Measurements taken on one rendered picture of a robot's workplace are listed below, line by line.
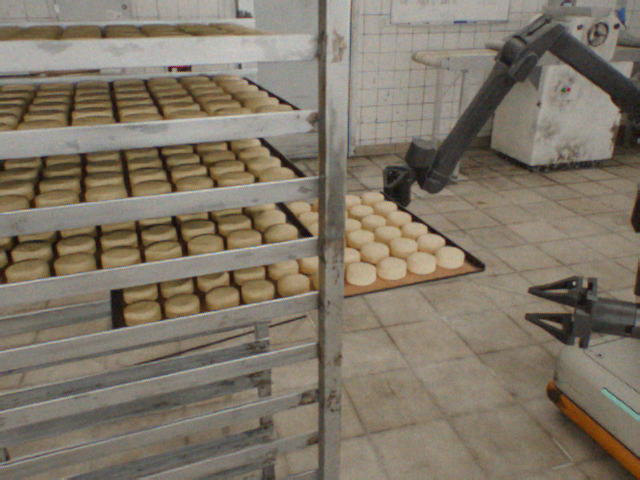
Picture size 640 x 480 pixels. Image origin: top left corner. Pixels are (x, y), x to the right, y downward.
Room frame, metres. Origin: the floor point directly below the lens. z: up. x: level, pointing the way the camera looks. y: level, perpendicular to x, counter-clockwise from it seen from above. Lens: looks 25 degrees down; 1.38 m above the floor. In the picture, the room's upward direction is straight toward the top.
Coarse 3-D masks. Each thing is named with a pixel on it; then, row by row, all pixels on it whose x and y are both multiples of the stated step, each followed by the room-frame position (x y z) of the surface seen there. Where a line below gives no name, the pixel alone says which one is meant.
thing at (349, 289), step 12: (360, 204) 1.14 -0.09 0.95; (348, 216) 1.07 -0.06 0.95; (360, 228) 1.00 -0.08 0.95; (264, 264) 0.85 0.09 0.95; (372, 264) 0.85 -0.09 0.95; (468, 264) 0.85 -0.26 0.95; (312, 276) 0.80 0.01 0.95; (408, 276) 0.80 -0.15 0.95; (420, 276) 0.80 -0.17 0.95; (432, 276) 0.80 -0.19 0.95; (240, 288) 0.76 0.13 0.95; (276, 288) 0.76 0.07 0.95; (312, 288) 0.76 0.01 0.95; (348, 288) 0.76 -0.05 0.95; (360, 288) 0.76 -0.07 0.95; (372, 288) 0.76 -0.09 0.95; (156, 300) 0.72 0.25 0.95; (204, 300) 0.72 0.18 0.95; (240, 300) 0.72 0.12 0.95
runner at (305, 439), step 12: (312, 432) 0.71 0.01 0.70; (264, 444) 0.68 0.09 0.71; (276, 444) 0.68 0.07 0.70; (288, 444) 0.69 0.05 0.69; (300, 444) 0.70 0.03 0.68; (312, 444) 0.71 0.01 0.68; (228, 456) 0.66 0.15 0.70; (240, 456) 0.66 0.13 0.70; (252, 456) 0.67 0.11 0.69; (264, 456) 0.68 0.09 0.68; (180, 468) 0.63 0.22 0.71; (192, 468) 0.63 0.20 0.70; (204, 468) 0.64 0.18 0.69; (216, 468) 0.65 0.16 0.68; (228, 468) 0.65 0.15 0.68
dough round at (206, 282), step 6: (198, 276) 0.77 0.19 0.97; (204, 276) 0.77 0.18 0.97; (210, 276) 0.77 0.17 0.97; (216, 276) 0.77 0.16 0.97; (222, 276) 0.77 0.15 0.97; (228, 276) 0.77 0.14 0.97; (198, 282) 0.76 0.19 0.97; (204, 282) 0.75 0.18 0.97; (210, 282) 0.75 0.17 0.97; (216, 282) 0.75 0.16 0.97; (222, 282) 0.75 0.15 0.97; (228, 282) 0.77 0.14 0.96; (204, 288) 0.75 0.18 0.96; (210, 288) 0.75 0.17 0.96
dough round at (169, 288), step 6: (162, 282) 0.75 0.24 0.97; (168, 282) 0.75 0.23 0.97; (174, 282) 0.75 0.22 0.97; (180, 282) 0.75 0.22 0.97; (186, 282) 0.75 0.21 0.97; (192, 282) 0.75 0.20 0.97; (162, 288) 0.73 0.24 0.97; (168, 288) 0.73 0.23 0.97; (174, 288) 0.73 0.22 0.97; (180, 288) 0.73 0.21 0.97; (186, 288) 0.73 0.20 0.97; (192, 288) 0.75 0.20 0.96; (162, 294) 0.74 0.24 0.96; (168, 294) 0.73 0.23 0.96; (174, 294) 0.73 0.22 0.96
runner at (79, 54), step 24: (0, 48) 0.59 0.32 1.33; (24, 48) 0.60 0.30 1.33; (48, 48) 0.60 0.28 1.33; (72, 48) 0.61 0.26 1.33; (96, 48) 0.62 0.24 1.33; (120, 48) 0.63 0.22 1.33; (144, 48) 0.64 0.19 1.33; (168, 48) 0.65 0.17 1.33; (192, 48) 0.66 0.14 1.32; (216, 48) 0.67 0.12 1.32; (240, 48) 0.68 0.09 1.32; (264, 48) 0.69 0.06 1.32; (288, 48) 0.70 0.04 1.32; (312, 48) 0.71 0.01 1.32
